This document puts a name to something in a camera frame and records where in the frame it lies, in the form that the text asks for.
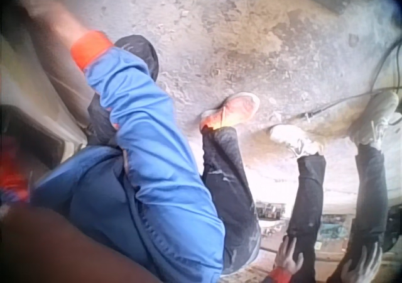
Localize person's right hand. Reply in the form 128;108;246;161
18;0;73;29

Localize white appliance housing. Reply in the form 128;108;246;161
0;15;90;174

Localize person's legs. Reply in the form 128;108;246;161
86;34;262;279

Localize cluttered shelf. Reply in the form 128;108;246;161
254;199;352;251

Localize black cable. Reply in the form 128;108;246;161
288;40;402;123

